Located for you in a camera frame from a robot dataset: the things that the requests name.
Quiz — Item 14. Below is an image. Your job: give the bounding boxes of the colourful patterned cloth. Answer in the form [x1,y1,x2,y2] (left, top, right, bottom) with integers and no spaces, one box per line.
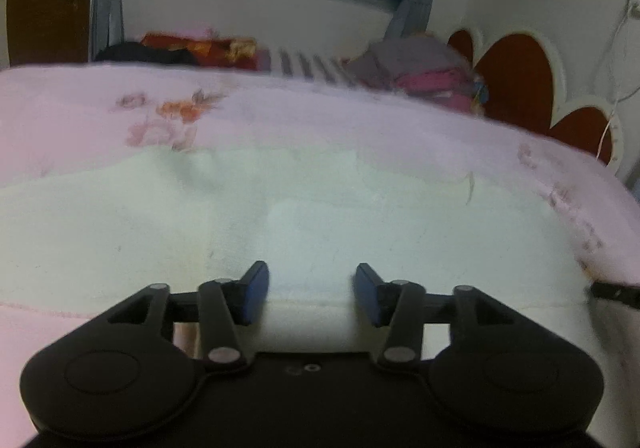
[469,77,490,105]

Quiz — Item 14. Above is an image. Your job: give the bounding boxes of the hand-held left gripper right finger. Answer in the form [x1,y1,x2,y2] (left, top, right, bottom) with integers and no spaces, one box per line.
[353,263,523,373]

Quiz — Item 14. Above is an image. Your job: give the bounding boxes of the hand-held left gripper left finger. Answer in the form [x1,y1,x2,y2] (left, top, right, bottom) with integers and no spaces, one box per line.
[98,260,271,374]

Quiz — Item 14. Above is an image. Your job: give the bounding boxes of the striped pillow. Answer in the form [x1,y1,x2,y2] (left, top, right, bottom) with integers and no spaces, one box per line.
[267,47,352,85]

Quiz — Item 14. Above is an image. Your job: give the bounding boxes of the red and white headboard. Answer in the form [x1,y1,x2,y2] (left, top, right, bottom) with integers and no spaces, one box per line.
[446,25,627,175]

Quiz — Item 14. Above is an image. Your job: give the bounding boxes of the grey folded cloth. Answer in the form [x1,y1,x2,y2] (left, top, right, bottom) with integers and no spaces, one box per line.
[349,35,476,94]

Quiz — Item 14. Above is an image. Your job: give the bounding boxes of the pink floral bedsheet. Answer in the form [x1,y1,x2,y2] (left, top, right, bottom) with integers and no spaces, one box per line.
[0,62,640,448]

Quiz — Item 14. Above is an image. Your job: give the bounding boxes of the white cable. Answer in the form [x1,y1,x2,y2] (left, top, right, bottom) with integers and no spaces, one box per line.
[596,0,640,160]

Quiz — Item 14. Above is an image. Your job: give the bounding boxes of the red floral pillow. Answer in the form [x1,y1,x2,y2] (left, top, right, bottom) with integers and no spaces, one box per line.
[140,30,272,72]

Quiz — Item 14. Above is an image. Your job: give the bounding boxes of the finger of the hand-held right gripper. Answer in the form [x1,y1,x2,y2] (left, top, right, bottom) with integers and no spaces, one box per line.
[588,280,640,312]

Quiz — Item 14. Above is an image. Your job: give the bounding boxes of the white towel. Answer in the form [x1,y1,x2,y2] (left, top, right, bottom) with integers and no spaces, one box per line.
[0,148,597,355]

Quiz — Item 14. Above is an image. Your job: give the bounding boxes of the pink folded clothes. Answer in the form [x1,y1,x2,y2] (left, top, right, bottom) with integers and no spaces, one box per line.
[394,70,482,115]

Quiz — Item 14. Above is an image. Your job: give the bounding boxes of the dark cloth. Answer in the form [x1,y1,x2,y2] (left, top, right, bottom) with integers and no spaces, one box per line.
[94,41,202,67]

